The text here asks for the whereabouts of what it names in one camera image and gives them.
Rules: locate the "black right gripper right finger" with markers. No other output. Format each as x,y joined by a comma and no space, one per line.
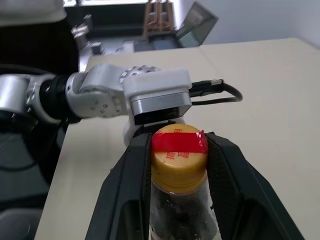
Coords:
240,195

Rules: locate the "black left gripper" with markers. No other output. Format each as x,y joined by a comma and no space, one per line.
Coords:
143,128

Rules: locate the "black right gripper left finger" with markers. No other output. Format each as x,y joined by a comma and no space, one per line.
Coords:
125,190

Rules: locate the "yellow bottle cap red tape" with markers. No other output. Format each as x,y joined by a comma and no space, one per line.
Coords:
175,170

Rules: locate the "clear plastic drink bottle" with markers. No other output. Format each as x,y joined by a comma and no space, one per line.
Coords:
180,215

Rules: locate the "wooden easel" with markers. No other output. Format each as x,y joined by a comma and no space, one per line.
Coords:
157,17

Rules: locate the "dark open laptop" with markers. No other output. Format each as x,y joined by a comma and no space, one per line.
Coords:
197,25

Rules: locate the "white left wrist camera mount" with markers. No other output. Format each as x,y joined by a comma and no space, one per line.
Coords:
155,82

